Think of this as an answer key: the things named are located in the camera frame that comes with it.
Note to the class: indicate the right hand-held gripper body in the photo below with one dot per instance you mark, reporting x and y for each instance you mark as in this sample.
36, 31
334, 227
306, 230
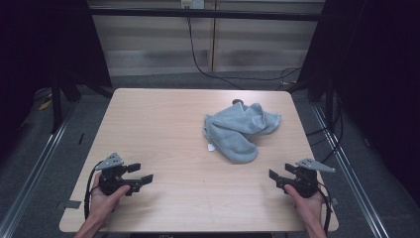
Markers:
305, 183

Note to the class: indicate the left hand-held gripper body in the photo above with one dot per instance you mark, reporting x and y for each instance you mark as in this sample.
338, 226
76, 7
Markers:
110, 180

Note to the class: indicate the light blue towel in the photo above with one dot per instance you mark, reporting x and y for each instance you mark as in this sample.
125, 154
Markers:
231, 132

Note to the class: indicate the person's right hand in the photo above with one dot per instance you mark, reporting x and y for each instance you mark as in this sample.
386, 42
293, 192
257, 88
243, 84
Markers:
310, 208

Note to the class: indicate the person's left hand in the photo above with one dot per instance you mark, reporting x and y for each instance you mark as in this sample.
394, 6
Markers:
102, 205

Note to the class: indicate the small black floor strip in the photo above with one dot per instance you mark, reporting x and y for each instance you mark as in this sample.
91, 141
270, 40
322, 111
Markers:
81, 139

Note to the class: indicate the dark round table grommet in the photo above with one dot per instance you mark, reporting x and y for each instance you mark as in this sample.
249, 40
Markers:
237, 101

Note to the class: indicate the black metal stand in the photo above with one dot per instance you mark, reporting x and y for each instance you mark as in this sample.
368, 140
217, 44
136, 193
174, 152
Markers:
56, 109

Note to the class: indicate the yellow floor object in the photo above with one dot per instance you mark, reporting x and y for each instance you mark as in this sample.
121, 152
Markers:
45, 105

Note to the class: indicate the black curtain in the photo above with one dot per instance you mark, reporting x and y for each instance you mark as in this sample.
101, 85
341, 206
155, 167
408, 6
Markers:
43, 43
376, 82

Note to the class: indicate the black horizontal bar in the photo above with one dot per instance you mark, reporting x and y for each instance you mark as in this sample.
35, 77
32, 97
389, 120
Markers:
198, 14

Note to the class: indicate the metal floor rail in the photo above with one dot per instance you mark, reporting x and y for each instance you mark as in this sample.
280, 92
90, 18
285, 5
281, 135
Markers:
33, 168
350, 172

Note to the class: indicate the white wall outlet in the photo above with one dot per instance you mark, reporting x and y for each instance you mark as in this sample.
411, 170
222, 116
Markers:
192, 3

